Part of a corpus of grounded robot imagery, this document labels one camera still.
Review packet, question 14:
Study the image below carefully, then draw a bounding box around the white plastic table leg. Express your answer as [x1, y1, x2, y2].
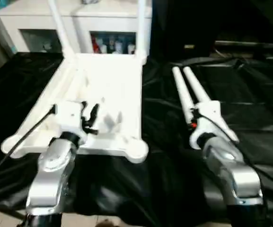
[183, 66, 240, 143]
[135, 0, 153, 60]
[172, 66, 196, 125]
[47, 0, 77, 61]

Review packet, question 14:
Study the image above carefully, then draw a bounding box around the white plastic table top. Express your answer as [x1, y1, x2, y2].
[0, 53, 150, 165]

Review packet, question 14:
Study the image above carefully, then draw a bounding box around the black shiny mat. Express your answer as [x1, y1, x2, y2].
[0, 51, 273, 227]

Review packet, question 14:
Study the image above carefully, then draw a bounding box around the white glass-door cabinet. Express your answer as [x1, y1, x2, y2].
[0, 0, 153, 55]

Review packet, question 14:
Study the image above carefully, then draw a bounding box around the long dark metal bar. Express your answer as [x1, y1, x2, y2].
[215, 40, 273, 48]

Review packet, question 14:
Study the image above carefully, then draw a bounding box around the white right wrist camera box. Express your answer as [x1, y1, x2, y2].
[189, 101, 222, 150]

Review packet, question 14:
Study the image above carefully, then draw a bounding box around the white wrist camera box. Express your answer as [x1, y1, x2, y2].
[55, 100, 89, 143]
[189, 101, 222, 150]

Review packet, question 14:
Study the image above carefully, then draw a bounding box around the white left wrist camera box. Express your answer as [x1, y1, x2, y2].
[55, 100, 89, 143]

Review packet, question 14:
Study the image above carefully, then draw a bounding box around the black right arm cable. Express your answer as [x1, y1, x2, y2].
[196, 113, 273, 227]

